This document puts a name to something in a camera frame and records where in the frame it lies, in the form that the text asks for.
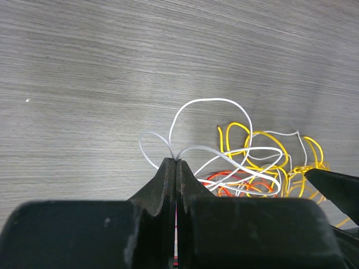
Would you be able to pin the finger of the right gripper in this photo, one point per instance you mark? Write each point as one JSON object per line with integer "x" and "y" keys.
{"x": 340, "y": 189}

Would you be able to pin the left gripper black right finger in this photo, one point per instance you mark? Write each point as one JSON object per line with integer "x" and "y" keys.
{"x": 187, "y": 186}

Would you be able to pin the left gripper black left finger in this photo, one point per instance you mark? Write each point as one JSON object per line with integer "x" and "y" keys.
{"x": 152, "y": 245}

